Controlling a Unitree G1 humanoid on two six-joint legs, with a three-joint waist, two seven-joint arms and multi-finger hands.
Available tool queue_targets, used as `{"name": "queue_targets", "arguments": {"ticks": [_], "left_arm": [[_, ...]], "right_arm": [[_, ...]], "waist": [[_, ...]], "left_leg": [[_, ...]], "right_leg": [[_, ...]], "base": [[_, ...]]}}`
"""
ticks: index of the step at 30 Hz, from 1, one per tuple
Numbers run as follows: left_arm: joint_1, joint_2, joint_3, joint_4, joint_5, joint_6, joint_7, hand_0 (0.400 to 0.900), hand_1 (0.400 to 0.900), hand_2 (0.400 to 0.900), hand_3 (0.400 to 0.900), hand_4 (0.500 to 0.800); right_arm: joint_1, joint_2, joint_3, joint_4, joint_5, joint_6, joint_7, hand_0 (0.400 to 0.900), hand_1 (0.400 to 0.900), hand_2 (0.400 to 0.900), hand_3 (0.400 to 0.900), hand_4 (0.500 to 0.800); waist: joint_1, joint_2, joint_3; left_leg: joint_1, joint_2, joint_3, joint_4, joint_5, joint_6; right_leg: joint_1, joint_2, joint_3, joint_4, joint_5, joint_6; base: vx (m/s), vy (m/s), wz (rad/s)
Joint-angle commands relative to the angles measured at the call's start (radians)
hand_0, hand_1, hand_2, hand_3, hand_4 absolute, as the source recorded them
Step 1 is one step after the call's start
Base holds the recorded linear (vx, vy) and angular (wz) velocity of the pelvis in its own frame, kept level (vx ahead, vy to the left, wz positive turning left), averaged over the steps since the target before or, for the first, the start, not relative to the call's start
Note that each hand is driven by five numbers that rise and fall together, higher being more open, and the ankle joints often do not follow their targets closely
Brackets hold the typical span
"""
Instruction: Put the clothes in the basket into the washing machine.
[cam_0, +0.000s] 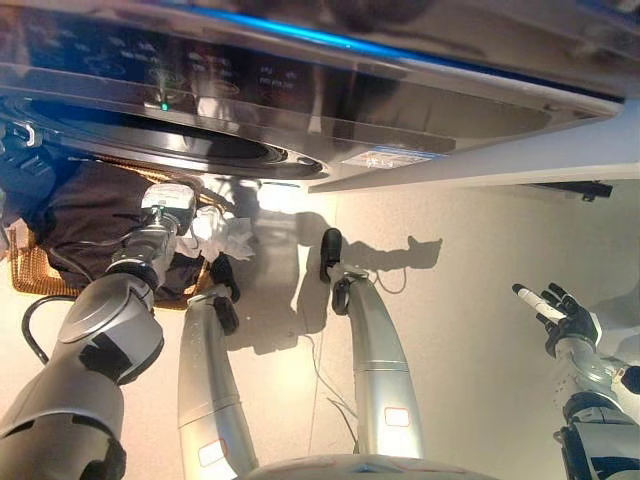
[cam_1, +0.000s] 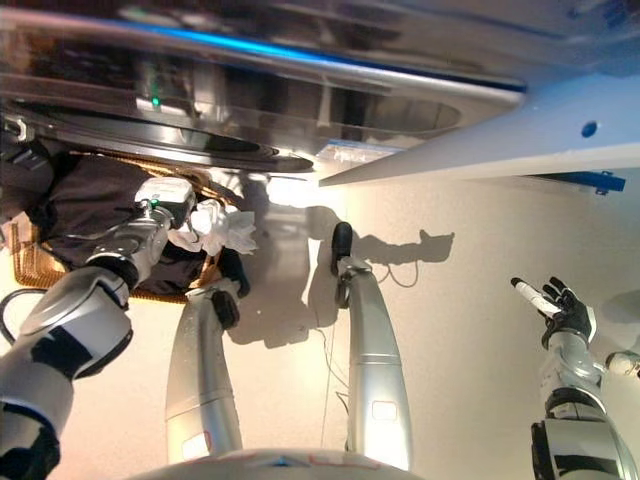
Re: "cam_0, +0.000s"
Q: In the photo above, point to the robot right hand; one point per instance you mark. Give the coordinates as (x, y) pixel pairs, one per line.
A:
(570, 320)

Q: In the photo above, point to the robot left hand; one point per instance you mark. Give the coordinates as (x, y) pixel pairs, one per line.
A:
(167, 202)

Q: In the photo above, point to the black clothes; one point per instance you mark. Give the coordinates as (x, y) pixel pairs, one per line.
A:
(85, 215)

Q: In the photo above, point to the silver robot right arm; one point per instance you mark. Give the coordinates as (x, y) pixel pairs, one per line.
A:
(595, 400)

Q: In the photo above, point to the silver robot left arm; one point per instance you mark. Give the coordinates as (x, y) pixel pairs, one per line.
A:
(90, 350)

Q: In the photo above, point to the large tan wicker basket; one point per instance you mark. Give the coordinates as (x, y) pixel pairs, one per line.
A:
(30, 270)

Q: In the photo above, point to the grey front-load washing machine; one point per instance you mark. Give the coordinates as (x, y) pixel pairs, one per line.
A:
(300, 100)

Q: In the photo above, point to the white crumpled cloth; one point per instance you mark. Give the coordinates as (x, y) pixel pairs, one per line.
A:
(235, 240)

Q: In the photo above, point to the white appliance cabinet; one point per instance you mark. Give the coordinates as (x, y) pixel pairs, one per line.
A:
(500, 170)

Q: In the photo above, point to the silver robot left leg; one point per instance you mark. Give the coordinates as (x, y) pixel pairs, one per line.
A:
(210, 380)

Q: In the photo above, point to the silver robot leg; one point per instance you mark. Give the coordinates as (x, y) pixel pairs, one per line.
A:
(210, 380)
(380, 360)

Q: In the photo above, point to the silver robot right leg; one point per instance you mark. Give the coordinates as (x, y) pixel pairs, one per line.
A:
(380, 360)

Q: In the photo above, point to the white energy label sticker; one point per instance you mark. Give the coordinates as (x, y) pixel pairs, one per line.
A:
(395, 156)

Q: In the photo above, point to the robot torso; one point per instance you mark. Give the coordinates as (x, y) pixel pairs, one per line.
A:
(360, 470)

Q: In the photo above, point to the blue black gantry frame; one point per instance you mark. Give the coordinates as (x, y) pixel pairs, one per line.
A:
(575, 190)

